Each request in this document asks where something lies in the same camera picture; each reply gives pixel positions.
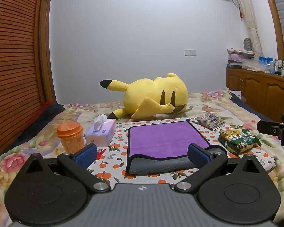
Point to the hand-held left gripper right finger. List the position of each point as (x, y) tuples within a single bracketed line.
[(198, 155)]

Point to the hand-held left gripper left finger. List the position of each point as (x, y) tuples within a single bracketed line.
[(86, 155)]

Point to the purple and grey towel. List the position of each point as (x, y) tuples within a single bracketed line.
[(165, 137)]

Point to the small red packet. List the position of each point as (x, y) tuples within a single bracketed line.
[(100, 153)]

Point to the orange lidded cup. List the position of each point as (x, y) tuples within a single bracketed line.
[(69, 137)]

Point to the white tissue box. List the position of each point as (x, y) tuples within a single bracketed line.
[(101, 134)]

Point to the green noodle packet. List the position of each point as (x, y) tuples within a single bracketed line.
[(239, 140)]

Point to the wooden cabinet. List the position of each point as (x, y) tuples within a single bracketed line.
[(262, 92)]

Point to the orange fruit print cloth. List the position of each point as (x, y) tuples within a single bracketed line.
[(119, 144)]

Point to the purple snack packet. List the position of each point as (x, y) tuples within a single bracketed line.
[(210, 120)]

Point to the white paper box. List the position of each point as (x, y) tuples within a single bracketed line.
[(235, 94)]

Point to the blue bottle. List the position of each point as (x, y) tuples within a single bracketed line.
[(272, 68)]

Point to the blue carton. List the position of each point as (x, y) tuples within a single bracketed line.
[(266, 61)]

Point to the clear plastic box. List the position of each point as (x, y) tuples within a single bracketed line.
[(252, 65)]

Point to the stack of boxes and papers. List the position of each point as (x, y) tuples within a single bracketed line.
[(236, 58)]

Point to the yellow plush toy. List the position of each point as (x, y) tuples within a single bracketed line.
[(144, 92)]

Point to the grey hand fan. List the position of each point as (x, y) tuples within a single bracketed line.
[(248, 44)]

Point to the wooden door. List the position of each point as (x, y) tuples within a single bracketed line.
[(48, 63)]

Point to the beige patterned curtain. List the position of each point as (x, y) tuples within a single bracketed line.
[(248, 16)]

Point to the slatted wooden wardrobe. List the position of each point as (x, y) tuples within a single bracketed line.
[(11, 63)]

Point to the wooden window frame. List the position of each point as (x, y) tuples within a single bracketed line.
[(274, 16)]

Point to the white wall socket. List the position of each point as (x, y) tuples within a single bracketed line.
[(190, 52)]

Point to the red wall ornament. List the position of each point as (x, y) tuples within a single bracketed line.
[(241, 13)]

